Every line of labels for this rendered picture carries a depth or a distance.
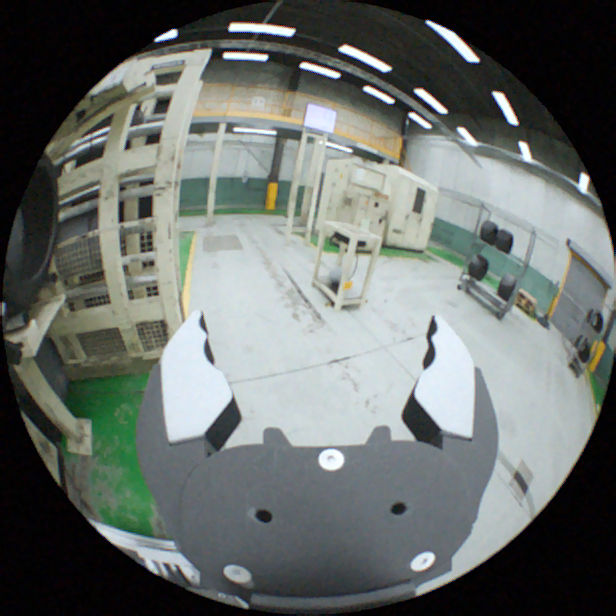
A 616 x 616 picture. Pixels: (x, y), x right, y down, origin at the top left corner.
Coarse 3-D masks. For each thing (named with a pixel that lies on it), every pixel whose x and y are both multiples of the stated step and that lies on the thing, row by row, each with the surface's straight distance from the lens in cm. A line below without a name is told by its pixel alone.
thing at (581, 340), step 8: (592, 296) 745; (600, 304) 755; (592, 312) 651; (600, 312) 645; (584, 320) 741; (592, 320) 635; (600, 320) 674; (592, 328) 623; (600, 328) 676; (584, 336) 620; (592, 336) 755; (600, 336) 634; (576, 344) 712; (584, 344) 634; (576, 352) 623; (584, 352) 720; (576, 360) 699; (584, 360) 670; (584, 368) 638; (576, 376) 654
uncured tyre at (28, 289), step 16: (48, 160) 101; (32, 176) 118; (48, 176) 103; (32, 192) 124; (48, 192) 117; (32, 208) 126; (48, 208) 118; (32, 224) 126; (48, 224) 117; (32, 240) 125; (48, 240) 115; (32, 256) 123; (48, 256) 100; (32, 272) 118; (48, 272) 105; (16, 288) 83; (32, 288) 90; (16, 304) 85
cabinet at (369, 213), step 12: (348, 192) 455; (348, 204) 449; (360, 204) 435; (372, 204) 454; (384, 204) 476; (348, 216) 444; (360, 216) 440; (372, 216) 460; (384, 216) 482; (360, 228) 447; (372, 228) 467; (384, 228) 491; (336, 240) 472; (360, 252) 469
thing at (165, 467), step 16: (160, 368) 9; (160, 384) 9; (144, 400) 9; (160, 400) 8; (144, 416) 8; (160, 416) 8; (144, 432) 8; (160, 432) 8; (144, 448) 8; (160, 448) 7; (176, 448) 7; (192, 448) 7; (208, 448) 7; (144, 464) 7; (160, 464) 7; (176, 464) 7; (192, 464) 7; (160, 480) 7; (176, 480) 7; (160, 496) 7; (176, 496) 7; (176, 512) 7; (176, 528) 7
